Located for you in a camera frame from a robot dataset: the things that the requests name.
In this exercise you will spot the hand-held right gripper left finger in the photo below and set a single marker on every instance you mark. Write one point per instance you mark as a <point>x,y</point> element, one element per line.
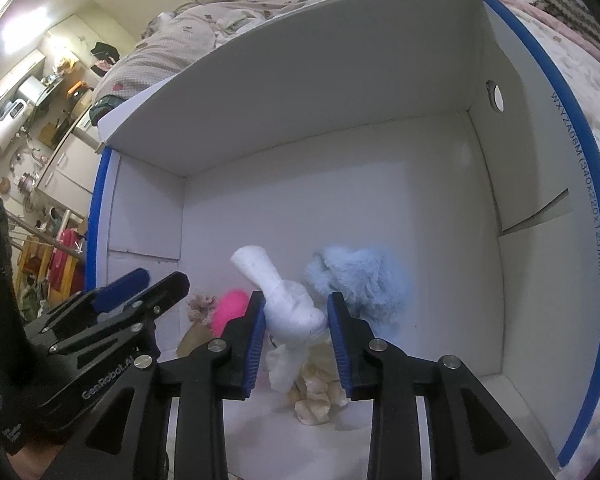
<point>250,350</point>

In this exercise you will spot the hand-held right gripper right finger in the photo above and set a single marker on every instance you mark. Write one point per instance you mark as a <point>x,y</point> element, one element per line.
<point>341,350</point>

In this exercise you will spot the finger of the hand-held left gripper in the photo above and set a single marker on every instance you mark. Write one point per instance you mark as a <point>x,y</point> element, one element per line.
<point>150,297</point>
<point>122,282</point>

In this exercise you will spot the pink plush ball toy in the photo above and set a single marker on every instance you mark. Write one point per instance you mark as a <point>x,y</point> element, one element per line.
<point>230,310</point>

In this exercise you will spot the beige fluffy plush toy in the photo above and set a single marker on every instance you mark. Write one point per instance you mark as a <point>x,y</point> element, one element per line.
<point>200,305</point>

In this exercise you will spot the white plush toy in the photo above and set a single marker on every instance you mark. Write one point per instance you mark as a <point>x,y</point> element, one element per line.
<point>285,310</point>

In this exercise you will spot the tan cloth tube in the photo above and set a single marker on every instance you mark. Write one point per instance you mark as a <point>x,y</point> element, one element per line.
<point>197,340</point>

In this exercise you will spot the light blue fluffy scrunchie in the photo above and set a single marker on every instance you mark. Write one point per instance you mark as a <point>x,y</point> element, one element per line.
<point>365,280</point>

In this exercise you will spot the blue cardboard box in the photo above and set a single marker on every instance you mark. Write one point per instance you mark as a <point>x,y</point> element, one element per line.
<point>330,160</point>

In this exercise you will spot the pink plastic bin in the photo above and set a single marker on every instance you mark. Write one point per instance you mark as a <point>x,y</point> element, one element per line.
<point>67,265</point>

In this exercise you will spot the white base cabinet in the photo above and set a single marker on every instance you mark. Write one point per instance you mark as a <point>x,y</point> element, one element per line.
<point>67,160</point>

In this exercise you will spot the white water heater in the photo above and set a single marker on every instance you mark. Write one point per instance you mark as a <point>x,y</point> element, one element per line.
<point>5,132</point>

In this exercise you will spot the black hanging clothing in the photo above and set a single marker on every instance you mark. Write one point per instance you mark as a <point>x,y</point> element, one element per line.
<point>105,51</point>

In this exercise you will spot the beige printed quilt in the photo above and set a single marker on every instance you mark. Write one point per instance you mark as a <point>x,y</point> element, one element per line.
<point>180,35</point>

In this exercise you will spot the pink blanket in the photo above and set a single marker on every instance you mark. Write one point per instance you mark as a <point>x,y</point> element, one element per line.
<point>545,25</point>

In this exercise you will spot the patterned knit blanket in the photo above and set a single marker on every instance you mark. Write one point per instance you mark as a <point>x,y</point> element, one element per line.
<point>575,15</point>

